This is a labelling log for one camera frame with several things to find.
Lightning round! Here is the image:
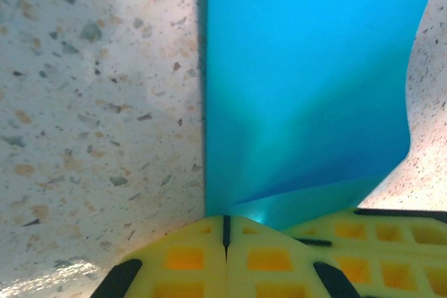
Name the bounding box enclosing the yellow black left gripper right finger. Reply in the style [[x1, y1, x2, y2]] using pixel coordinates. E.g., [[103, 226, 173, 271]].
[[226, 214, 361, 298]]

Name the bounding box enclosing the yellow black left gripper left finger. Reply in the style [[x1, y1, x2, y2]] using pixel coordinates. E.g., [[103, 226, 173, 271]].
[[98, 214, 228, 298]]

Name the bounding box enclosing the blue square paper sheet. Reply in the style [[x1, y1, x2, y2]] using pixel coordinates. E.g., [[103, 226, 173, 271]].
[[200, 0, 446, 233]]

